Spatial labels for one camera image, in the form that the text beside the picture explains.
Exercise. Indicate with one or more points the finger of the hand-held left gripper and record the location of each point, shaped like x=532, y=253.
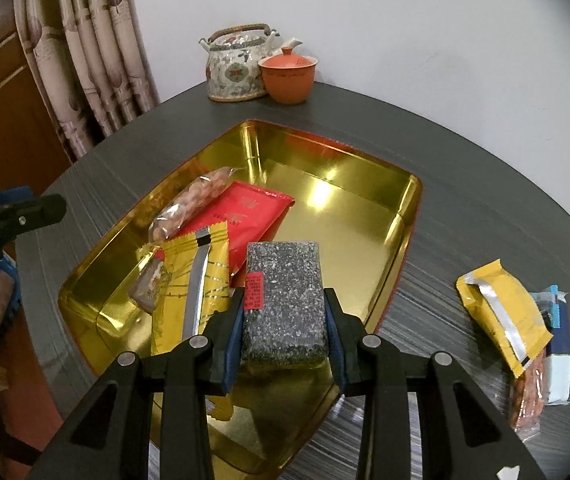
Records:
x=25, y=215

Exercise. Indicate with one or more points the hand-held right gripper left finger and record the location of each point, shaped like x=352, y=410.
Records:
x=232, y=340

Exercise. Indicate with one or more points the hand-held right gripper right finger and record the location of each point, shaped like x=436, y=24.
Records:
x=337, y=345

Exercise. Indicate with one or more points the speckled grey brick packet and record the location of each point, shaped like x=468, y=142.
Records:
x=285, y=300

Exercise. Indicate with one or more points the yellow foil snack packet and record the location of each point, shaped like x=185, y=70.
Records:
x=505, y=310
x=175, y=300

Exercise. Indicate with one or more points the small dark printed packet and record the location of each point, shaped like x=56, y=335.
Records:
x=147, y=280

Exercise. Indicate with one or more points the red snack packet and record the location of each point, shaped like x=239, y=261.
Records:
x=245, y=215

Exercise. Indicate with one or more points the gold metal tray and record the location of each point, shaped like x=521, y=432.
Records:
x=335, y=210

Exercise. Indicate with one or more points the clear bag of peanuts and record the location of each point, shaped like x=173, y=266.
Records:
x=530, y=400
x=190, y=200

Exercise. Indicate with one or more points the brown wooden door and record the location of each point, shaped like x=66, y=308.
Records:
x=5, y=125

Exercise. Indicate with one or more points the patterned beige curtain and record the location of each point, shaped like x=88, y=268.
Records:
x=90, y=60

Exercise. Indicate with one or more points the white paper scrap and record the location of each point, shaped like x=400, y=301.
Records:
x=510, y=474

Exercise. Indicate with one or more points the blue and white packet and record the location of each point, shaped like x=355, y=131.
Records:
x=560, y=355

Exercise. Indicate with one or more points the floral porcelain teapot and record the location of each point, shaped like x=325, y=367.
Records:
x=235, y=75

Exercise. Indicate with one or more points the orange lidded clay cup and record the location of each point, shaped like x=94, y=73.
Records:
x=287, y=82

